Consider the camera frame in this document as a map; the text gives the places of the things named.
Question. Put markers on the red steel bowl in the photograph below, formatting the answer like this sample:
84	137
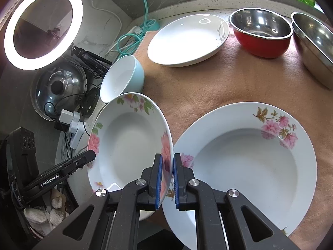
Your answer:
261	32

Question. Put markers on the steel pot lid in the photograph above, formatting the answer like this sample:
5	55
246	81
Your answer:
57	87

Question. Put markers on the black tripod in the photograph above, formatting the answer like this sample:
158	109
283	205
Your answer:
94	61

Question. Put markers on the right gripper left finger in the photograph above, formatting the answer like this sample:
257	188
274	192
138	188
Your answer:
109	220

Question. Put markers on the large stainless steel bowl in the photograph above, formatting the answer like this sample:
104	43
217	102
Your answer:
313	42

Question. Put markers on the pink towel mat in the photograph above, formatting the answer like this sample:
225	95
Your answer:
234	75

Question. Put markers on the white plate grey leaf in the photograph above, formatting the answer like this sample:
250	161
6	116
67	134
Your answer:
188	40

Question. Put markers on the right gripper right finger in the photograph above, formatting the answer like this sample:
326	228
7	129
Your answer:
224	220

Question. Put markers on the teal ceramic bowl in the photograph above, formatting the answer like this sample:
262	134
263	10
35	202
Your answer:
125	75

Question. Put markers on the gloved left hand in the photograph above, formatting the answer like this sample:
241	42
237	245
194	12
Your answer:
43	220

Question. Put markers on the white ring light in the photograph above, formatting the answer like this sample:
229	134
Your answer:
36	63

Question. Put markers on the large peony flower plate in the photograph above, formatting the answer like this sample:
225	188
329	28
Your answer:
126	136

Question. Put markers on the white power adapter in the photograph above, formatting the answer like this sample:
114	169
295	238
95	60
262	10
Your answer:
76	127

